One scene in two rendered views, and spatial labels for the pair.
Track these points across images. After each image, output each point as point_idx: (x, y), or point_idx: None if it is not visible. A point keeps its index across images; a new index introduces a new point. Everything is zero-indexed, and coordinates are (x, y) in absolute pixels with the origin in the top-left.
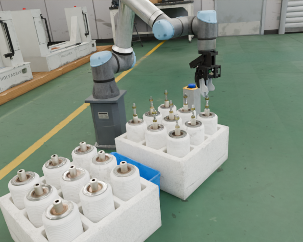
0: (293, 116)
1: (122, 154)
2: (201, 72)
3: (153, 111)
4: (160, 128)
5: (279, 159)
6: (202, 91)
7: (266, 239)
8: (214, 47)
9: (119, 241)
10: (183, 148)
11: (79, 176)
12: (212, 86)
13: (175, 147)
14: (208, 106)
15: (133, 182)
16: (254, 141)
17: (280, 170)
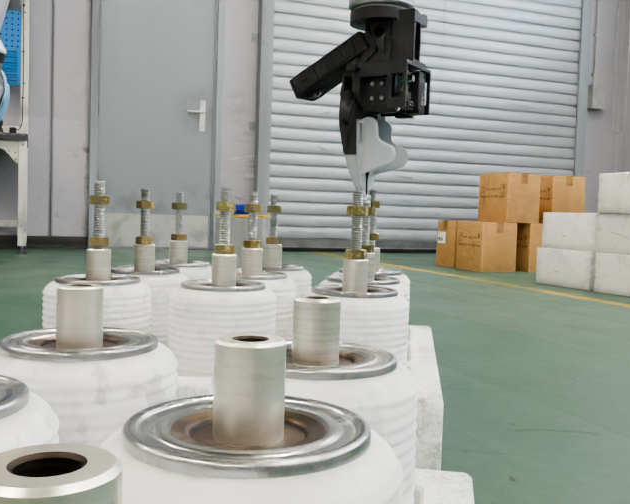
0: (475, 363)
1: None
2: (363, 93)
3: (225, 197)
4: (254, 284)
5: (570, 445)
6: (363, 170)
7: None
8: (413, 3)
9: None
10: (402, 349)
11: None
12: (396, 153)
13: (372, 343)
14: (378, 234)
15: (414, 425)
16: (448, 416)
17: (613, 468)
